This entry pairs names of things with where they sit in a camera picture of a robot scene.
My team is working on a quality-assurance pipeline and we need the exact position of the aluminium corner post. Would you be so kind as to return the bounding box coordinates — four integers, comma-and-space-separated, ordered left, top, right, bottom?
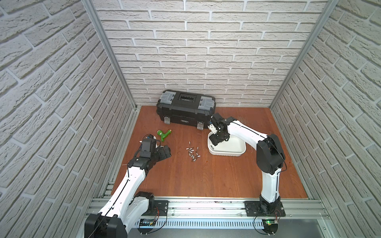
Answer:
82, 0, 138, 111
269, 0, 339, 110

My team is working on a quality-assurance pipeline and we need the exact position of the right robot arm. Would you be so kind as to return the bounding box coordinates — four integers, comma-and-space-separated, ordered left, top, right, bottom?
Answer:
209, 113, 285, 214

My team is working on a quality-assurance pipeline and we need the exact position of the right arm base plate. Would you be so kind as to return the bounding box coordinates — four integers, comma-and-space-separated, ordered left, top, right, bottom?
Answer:
244, 200, 286, 218

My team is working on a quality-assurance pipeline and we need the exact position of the black plastic toolbox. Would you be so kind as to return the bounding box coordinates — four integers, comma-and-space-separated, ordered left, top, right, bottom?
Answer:
156, 90, 216, 130

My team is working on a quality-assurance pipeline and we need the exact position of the aluminium front rail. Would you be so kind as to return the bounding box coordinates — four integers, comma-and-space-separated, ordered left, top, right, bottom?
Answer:
86, 196, 331, 230

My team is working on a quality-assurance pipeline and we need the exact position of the left aluminium corner post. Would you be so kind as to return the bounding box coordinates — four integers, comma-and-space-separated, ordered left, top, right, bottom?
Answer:
82, 0, 138, 111

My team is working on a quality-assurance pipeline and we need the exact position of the right aluminium corner post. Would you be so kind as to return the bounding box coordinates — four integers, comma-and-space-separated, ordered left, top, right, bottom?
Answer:
269, 0, 339, 110

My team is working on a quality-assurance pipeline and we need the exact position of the right controller board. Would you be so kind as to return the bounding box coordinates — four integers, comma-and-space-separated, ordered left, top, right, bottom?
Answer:
262, 220, 278, 236

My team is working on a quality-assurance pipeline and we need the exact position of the controller board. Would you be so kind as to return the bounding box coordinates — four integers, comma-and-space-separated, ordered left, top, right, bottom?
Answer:
138, 219, 157, 234
262, 220, 278, 236

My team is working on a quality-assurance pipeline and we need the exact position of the left controller board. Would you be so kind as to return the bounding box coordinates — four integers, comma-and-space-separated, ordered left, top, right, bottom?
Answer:
138, 219, 157, 234

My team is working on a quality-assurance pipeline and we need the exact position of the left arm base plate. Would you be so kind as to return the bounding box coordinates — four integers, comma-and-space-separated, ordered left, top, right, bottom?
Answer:
142, 199, 169, 216

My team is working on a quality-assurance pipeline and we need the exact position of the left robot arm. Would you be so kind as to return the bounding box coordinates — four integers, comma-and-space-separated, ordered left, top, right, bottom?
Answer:
84, 135, 171, 238

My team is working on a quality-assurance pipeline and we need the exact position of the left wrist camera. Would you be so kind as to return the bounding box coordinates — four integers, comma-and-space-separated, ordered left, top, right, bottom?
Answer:
144, 134, 157, 141

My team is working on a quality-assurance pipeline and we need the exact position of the white plastic storage box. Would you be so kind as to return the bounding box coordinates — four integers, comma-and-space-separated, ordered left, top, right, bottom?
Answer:
207, 132, 246, 157

